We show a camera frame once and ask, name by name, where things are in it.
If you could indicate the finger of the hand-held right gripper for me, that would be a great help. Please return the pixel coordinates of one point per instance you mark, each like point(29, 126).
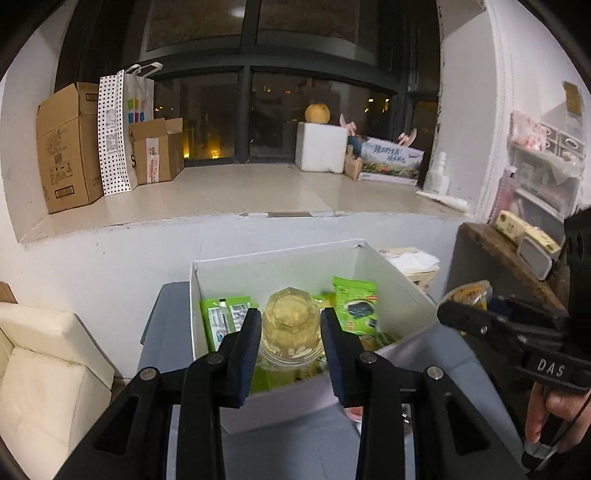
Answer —
point(480, 330)
point(531, 309)

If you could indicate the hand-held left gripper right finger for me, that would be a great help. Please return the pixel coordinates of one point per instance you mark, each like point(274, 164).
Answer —
point(331, 355)

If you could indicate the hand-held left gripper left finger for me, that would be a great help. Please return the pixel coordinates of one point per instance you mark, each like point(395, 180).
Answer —
point(247, 350)

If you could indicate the orange yellow snack packet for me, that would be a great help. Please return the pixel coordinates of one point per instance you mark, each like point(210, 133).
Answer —
point(468, 293)

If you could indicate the clear jelly cup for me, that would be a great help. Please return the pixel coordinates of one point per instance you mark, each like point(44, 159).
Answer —
point(291, 323)

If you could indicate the white cardboard box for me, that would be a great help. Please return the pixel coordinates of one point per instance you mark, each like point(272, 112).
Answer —
point(277, 272)

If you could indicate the person's right hand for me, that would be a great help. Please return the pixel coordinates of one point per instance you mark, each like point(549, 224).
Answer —
point(538, 415)

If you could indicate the green barcode snack packet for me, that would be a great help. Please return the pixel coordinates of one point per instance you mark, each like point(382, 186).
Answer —
point(221, 318)

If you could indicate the white grey-rimmed container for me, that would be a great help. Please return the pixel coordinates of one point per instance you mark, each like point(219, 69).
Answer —
point(533, 258)

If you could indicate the green seaweed snack packet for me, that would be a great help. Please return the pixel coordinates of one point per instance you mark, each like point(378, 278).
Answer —
point(355, 304)

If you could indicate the yellow wrapped pack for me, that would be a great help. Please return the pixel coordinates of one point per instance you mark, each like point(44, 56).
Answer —
point(512, 226)
point(544, 240)

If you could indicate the dark wooden side table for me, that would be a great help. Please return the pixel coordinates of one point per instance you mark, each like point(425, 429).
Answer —
point(489, 263)

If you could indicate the red snack packet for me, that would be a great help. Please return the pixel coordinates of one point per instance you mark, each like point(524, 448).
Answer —
point(353, 414)

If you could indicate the white storage rack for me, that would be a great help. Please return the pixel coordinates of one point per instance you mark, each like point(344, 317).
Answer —
point(545, 175)

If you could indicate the white tube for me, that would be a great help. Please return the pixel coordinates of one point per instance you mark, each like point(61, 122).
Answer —
point(443, 199)

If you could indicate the small brown paper box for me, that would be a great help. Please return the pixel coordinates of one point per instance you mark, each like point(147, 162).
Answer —
point(353, 168)

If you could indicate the landscape printed carton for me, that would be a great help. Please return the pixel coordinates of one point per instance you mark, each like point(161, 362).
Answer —
point(390, 161)

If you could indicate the pink slipper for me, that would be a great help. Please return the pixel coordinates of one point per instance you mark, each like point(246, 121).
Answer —
point(408, 137)
point(347, 123)

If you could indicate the cream cushion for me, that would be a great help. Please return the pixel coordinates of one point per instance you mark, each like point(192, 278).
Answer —
point(41, 332)
point(41, 406)

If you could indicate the white foam box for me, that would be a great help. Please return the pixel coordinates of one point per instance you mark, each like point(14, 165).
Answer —
point(321, 147)

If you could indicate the small open cardboard box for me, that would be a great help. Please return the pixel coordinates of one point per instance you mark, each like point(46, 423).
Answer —
point(152, 157)

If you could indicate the yellow pomelo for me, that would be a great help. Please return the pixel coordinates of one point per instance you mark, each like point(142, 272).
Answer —
point(317, 113)

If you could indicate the polka dot paper bag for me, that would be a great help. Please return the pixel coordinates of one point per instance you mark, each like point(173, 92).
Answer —
point(113, 138)

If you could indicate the large brown cardboard box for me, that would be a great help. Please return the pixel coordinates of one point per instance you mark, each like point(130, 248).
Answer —
point(64, 152)

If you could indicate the white paper shopping bag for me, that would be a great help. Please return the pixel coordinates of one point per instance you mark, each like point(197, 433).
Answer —
point(138, 99)

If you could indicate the brown wall note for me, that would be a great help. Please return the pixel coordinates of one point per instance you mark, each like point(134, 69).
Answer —
point(572, 98)

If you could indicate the black window frame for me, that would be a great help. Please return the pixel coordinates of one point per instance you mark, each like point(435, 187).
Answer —
point(249, 46)

